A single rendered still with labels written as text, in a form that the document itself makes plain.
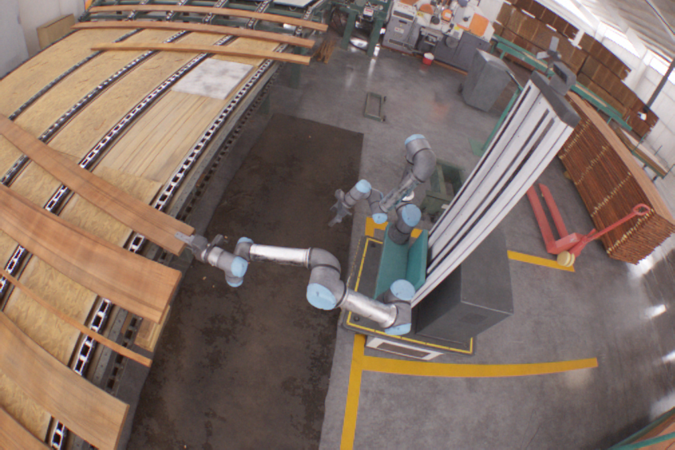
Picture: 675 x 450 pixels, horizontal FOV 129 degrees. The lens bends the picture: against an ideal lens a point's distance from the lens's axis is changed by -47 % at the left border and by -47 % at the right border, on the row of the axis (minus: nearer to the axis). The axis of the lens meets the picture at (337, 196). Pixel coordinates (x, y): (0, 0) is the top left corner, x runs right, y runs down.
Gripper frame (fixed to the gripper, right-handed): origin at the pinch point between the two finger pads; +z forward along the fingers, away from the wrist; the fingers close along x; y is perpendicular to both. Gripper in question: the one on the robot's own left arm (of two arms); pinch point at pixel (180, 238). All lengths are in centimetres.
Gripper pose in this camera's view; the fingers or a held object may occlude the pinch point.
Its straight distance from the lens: 132.7
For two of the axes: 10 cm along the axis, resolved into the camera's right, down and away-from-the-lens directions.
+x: -2.2, 6.6, 7.2
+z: -9.3, -3.5, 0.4
